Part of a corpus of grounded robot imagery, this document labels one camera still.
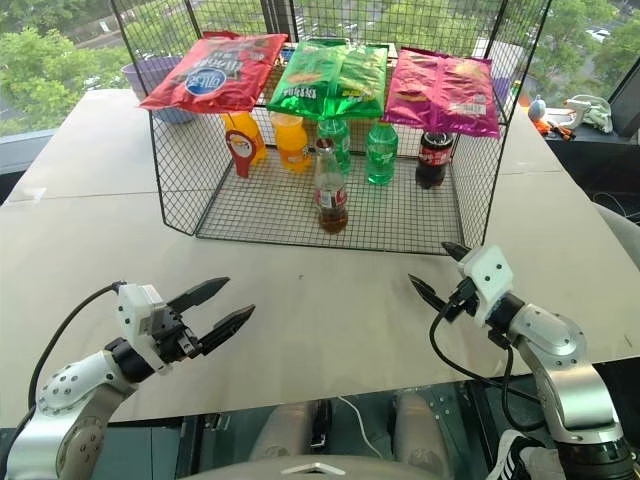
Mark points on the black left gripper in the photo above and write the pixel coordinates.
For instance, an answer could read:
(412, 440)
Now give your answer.
(172, 335)

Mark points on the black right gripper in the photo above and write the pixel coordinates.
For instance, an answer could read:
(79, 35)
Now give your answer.
(462, 302)

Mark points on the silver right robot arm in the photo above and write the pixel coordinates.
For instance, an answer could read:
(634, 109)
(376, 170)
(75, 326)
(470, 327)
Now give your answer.
(565, 360)

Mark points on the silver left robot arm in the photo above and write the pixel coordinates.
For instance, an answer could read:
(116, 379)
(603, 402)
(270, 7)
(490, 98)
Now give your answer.
(75, 400)

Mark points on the dark cola plastic bottle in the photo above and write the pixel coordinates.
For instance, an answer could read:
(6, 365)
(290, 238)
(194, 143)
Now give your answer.
(435, 160)

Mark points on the green soda plastic bottle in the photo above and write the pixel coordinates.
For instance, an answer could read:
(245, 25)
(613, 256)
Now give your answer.
(339, 137)
(382, 155)

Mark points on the glass cola bottle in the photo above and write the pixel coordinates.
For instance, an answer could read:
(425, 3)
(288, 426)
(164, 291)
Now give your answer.
(330, 195)

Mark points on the metal bottle cap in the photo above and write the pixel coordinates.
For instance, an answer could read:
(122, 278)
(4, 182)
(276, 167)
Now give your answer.
(324, 144)

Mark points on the orange soda plastic bottle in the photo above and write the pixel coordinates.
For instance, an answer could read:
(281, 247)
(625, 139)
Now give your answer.
(291, 145)
(254, 131)

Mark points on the grey robot left leg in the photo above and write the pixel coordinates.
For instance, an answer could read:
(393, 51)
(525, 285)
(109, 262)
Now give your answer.
(285, 430)

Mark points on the grey robot leg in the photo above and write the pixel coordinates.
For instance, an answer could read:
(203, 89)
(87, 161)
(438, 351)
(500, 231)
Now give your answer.
(285, 430)
(420, 435)

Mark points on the grey robot right leg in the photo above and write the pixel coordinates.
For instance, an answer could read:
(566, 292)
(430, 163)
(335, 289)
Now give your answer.
(420, 435)

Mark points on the magenta chip bag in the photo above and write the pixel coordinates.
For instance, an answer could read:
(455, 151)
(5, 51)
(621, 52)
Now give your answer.
(440, 95)

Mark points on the orange black hand tool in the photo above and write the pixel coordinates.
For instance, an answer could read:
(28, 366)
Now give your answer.
(560, 130)

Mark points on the grey robot torso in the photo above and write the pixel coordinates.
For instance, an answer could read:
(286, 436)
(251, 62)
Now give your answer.
(310, 470)

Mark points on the small blue orange toy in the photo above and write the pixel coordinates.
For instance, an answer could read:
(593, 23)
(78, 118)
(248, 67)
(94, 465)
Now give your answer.
(538, 107)

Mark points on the purple plastic container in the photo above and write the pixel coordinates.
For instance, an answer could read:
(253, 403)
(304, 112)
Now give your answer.
(501, 89)

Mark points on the white glue gun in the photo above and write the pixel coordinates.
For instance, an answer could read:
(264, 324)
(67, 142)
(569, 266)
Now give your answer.
(590, 112)

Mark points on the green chip bag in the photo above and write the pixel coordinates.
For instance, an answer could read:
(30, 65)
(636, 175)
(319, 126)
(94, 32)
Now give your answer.
(325, 80)

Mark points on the red chip bag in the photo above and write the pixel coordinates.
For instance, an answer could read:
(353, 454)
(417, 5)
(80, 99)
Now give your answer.
(215, 75)

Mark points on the purple plastic bowl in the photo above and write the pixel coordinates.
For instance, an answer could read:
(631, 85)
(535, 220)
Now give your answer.
(150, 75)

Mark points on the black monitor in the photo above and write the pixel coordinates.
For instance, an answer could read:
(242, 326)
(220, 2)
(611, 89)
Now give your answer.
(627, 107)

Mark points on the blue plastic basket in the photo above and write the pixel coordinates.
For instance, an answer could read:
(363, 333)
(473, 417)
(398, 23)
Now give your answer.
(288, 53)

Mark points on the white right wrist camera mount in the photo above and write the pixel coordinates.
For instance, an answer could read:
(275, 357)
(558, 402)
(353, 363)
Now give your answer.
(487, 275)

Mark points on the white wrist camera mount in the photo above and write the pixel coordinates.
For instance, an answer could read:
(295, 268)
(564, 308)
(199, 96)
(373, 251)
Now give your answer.
(131, 305)
(487, 275)

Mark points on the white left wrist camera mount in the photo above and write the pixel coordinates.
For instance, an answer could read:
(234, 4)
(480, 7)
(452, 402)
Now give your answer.
(131, 305)

